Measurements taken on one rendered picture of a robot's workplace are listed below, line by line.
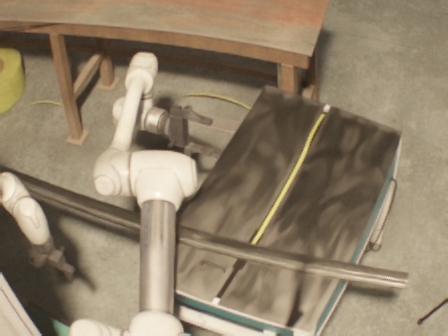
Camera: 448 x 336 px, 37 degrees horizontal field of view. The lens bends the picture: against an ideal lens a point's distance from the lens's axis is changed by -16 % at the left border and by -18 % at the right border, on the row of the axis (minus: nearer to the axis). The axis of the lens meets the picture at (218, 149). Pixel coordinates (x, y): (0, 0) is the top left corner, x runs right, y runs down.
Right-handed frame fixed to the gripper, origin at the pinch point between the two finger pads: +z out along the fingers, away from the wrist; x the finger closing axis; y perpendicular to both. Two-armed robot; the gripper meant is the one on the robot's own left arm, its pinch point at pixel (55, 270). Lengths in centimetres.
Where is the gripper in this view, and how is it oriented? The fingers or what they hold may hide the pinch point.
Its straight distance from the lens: 258.0
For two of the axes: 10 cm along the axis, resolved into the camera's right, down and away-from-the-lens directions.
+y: 4.3, -6.9, 5.8
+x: -9.0, -2.8, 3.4
